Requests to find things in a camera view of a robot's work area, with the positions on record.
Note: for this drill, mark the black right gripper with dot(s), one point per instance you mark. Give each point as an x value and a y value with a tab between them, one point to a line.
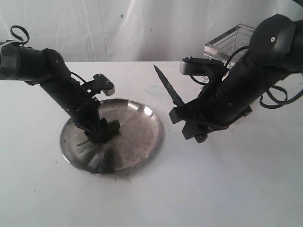
213	110

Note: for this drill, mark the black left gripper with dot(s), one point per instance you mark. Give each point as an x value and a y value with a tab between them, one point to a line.
82	109

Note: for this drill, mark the green cucumber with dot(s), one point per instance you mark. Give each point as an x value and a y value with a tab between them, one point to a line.
104	133

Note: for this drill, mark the black handled serrated knife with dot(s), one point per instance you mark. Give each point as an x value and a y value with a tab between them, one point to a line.
169	87

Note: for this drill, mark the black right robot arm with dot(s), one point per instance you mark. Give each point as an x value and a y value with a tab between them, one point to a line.
275	52

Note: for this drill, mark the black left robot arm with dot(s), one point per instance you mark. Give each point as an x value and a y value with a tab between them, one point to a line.
47	69

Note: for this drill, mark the round steel plate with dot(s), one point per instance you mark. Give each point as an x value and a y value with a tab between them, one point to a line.
136	142

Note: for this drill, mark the white backdrop curtain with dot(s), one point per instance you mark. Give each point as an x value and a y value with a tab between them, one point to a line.
133	30

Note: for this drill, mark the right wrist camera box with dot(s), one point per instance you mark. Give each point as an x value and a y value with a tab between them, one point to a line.
200	66

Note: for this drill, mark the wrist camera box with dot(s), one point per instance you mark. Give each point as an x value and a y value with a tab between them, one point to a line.
103	84
200	66

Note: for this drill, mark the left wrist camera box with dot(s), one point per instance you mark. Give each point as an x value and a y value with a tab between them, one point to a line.
103	84

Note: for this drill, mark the wire metal utensil holder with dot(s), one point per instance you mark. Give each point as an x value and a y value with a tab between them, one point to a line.
223	46

